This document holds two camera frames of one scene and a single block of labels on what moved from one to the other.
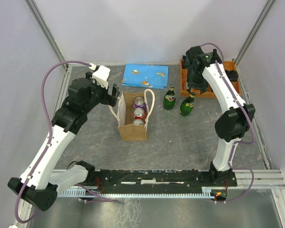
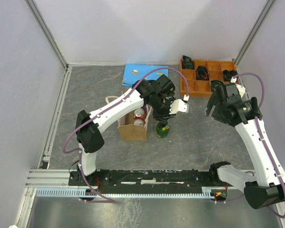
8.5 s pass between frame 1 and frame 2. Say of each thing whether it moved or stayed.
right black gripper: moved
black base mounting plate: stayed
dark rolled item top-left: stayed
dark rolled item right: stayed
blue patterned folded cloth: stayed
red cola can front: stayed
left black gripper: moved
